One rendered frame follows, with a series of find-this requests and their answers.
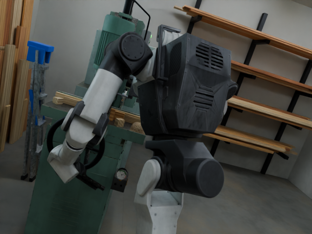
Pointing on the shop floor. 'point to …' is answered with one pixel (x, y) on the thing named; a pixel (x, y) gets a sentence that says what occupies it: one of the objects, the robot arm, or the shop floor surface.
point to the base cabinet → (70, 198)
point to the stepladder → (35, 98)
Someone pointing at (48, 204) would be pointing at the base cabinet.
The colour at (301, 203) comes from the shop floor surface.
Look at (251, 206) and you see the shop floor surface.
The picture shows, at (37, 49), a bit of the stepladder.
